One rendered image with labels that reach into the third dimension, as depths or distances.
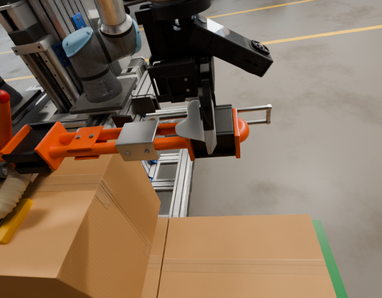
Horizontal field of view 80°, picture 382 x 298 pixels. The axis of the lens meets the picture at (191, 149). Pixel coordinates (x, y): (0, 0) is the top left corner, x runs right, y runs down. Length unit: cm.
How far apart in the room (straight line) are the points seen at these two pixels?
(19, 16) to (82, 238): 83
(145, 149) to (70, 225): 24
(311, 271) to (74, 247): 77
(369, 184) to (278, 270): 119
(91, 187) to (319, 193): 155
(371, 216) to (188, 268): 125
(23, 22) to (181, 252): 104
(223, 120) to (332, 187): 156
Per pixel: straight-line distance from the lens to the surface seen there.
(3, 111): 51
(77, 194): 59
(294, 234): 102
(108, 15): 87
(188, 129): 34
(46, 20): 115
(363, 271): 166
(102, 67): 94
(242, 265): 96
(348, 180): 196
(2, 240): 61
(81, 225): 54
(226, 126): 36
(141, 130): 42
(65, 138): 51
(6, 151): 54
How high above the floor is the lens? 146
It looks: 44 degrees down
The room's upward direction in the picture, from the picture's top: 14 degrees counter-clockwise
